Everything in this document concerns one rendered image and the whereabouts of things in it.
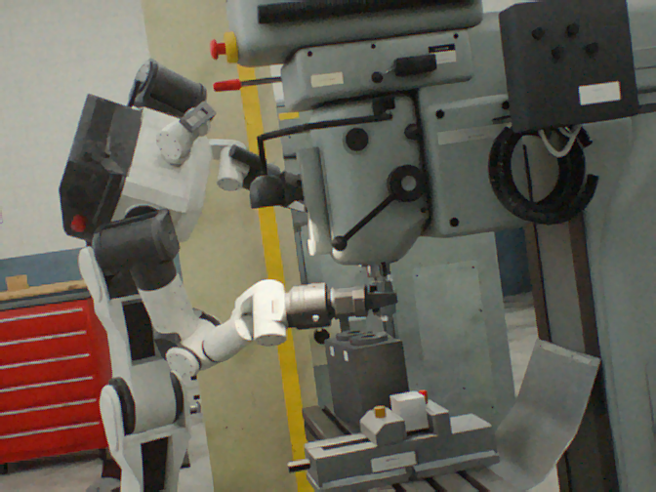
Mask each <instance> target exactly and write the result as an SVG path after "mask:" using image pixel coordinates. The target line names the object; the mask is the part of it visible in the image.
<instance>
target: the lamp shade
mask: <svg viewBox="0 0 656 492"><path fill-rule="evenodd" d="M249 199H250V206H251V209H259V208H266V207H274V206H281V205H287V204H288V199H287V191H286V188H285V186H284V184H283V182H282V180H281V179H280V178H278V177H276V176H275V175H271V174H265V175H260V176H259V177H256V178H255V179H254V180H253V181H252V182H251V186H250V192H249Z"/></svg>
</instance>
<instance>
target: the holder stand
mask: <svg viewBox="0 0 656 492"><path fill-rule="evenodd" d="M325 347H326V356H327V363H328V370H329V377H330V384H331V392H332V398H333V405H334V412H335V415H337V416H339V417H341V418H343V419H345V420H347V421H348V422H350V423H351V424H352V425H354V426H356V427H358V428H360V424H359V421H360V419H361V418H362V417H364V416H365V415H366V413H367V412H368V411H370V410H374V408H375V407H378V406H385V407H386V408H388V409H389V410H391V403H390V396H391V395H396V394H402V393H406V392H410V389H409V388H408V381H407V374H406V366H405V359H404V352H403V344H402V340H399V339H396V338H392V337H389V335H388V333H384V332H378V333H373V330H372V329H354V330H348V331H344V332H340V333H337V334H336V338H331V339H326V340H325ZM391 411H392V410H391Z"/></svg>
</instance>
